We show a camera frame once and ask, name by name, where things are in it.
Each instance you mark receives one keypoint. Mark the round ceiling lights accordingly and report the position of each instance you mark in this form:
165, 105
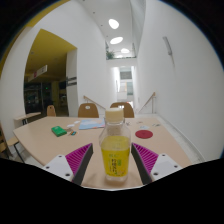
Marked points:
113, 23

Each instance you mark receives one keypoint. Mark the small blue and orange item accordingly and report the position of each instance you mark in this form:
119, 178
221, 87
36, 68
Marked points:
72, 133

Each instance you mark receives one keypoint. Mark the small green box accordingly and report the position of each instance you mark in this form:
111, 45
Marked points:
59, 131

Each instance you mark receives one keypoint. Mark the dark sign on pillar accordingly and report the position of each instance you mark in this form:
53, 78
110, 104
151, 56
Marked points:
71, 81

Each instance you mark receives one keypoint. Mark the small white paper cards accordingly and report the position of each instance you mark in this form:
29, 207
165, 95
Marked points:
70, 126

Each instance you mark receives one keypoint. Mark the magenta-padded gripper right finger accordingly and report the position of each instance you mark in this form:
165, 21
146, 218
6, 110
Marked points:
163, 165

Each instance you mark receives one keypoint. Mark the wooden stair handrail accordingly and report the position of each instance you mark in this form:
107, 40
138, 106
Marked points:
149, 98
94, 102

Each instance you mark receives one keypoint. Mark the yellow drink bottle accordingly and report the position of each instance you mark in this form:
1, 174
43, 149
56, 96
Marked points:
115, 156

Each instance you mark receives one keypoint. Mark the hanging white sign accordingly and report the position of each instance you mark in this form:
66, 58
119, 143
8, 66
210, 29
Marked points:
37, 73

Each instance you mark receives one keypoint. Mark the flat round red coaster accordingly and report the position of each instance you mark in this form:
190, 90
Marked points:
144, 134

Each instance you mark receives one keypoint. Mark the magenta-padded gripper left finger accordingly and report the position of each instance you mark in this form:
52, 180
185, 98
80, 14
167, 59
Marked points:
60, 165

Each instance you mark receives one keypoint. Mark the wooden chair with metal legs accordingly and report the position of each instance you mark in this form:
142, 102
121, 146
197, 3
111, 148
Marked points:
11, 141

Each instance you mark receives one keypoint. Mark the green potted plant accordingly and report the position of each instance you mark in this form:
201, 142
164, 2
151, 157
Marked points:
110, 54

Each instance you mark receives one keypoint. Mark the small wooden side table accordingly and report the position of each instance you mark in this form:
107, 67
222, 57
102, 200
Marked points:
27, 116

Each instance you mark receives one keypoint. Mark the dark display shelf unit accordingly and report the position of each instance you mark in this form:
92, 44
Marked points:
35, 98

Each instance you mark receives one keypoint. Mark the light blue printed booklet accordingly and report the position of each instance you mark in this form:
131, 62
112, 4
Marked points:
90, 124

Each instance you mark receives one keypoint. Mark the wooden chair with backrest hole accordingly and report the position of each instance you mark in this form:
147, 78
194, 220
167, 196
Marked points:
128, 110
51, 111
88, 111

